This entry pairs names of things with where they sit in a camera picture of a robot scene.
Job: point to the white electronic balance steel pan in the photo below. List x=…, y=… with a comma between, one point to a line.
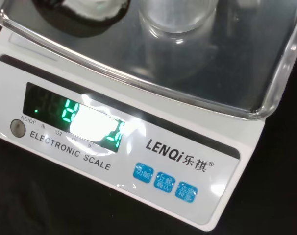
x=163, y=122

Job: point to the black bench cloth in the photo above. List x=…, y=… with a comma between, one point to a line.
x=40, y=195

